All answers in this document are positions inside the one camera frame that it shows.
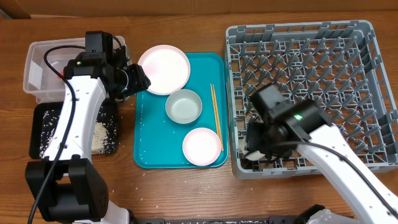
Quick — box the large pink plate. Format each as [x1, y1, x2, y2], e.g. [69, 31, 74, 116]
[138, 45, 191, 95]

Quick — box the cooked rice pile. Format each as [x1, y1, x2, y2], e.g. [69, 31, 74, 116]
[39, 106, 118, 157]

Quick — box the grey bowl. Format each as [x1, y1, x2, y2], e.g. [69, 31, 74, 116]
[165, 89, 203, 124]

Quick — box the small pink plate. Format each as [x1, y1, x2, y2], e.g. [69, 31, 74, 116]
[182, 128, 221, 166]

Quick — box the white cup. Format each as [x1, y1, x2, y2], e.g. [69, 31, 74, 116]
[243, 150, 265, 161]

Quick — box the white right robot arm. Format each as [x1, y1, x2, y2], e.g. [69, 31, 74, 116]
[244, 84, 397, 223]

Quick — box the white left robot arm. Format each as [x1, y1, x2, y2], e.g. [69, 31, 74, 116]
[25, 31, 150, 223]

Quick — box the clear plastic waste bin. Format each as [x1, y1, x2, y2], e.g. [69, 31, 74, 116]
[22, 35, 131, 104]

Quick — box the black waste tray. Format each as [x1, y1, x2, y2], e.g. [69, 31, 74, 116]
[29, 99, 118, 159]

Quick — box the grey dishwasher rack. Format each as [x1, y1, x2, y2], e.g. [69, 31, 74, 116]
[224, 20, 397, 179]

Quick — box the teal serving tray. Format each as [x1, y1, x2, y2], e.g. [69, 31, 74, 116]
[134, 52, 229, 169]

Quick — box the wooden chopstick left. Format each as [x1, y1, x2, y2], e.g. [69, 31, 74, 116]
[210, 83, 223, 152]

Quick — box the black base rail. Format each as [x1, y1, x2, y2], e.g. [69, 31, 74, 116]
[130, 203, 355, 224]

